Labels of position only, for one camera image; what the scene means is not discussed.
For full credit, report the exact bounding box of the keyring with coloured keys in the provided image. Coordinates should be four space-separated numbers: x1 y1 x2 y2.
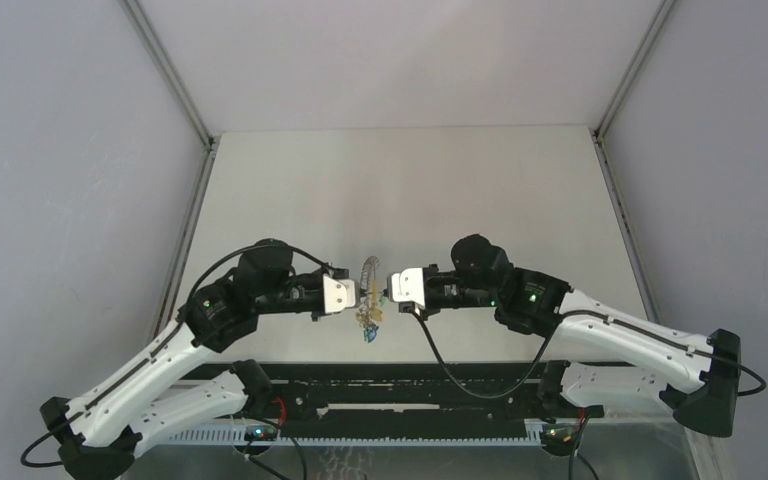
355 256 383 344

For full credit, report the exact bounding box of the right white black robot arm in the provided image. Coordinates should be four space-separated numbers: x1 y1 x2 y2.
387 234 741 438

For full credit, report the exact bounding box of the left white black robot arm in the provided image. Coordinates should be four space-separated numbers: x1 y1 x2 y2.
40 239 361 479

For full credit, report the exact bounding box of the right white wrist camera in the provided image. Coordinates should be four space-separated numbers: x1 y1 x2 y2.
387 267 426 313

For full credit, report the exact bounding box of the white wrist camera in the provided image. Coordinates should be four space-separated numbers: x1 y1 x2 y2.
387 267 426 313
322 275 359 315

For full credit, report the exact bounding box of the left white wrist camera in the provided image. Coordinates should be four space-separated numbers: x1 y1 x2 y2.
322 275 359 315

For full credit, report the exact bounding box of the left black camera cable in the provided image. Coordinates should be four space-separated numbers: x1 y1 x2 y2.
19 243 339 469

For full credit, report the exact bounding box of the black camera cable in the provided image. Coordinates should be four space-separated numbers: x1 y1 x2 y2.
19 243 339 469
410 307 768 401

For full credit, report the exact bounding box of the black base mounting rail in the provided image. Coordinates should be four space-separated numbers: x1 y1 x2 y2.
178 360 607 442

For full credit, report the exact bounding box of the right black camera cable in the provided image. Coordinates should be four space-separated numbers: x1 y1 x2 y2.
410 307 768 401

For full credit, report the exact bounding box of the white slotted cable duct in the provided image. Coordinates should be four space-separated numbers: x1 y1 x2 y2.
159 422 546 447

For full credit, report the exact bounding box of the right aluminium frame post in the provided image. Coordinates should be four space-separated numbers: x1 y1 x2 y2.
590 1 682 324

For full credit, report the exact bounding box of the aluminium frame post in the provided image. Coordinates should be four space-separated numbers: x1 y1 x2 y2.
590 1 682 324
120 1 216 337

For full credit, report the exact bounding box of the left aluminium frame post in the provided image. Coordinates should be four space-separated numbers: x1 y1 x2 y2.
120 1 216 337

